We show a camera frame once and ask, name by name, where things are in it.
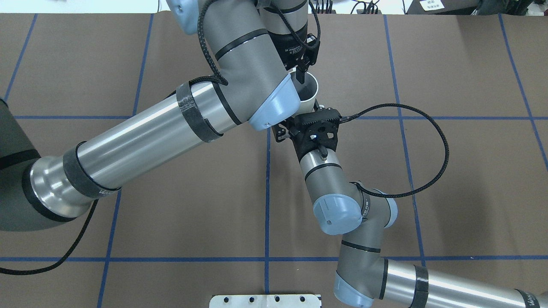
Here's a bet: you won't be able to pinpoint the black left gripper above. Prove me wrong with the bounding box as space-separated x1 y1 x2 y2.
270 26 320 84

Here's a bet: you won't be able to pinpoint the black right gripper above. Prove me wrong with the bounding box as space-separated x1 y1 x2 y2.
274 120 339 160

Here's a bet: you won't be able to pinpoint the white HOME mug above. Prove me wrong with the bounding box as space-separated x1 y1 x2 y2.
289 68 319 117

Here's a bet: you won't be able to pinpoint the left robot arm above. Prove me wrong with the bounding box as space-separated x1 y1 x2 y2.
0 0 312 231

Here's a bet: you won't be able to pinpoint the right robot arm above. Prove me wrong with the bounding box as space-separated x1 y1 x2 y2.
268 119 547 308

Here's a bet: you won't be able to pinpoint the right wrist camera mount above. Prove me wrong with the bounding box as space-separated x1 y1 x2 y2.
294 107 341 139

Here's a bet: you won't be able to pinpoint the black cable plugs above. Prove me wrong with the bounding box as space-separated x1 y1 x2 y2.
312 0 336 14

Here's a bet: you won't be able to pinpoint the black braided right cable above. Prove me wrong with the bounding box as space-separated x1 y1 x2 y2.
340 103 450 198

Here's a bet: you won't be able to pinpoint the black braided cable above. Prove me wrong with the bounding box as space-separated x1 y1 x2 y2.
340 103 450 198
0 199 99 275

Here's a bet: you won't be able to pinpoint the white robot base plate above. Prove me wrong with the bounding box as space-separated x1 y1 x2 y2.
209 294 322 308

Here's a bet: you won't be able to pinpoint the black braided left cable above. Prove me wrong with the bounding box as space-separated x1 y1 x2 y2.
0 199 99 275

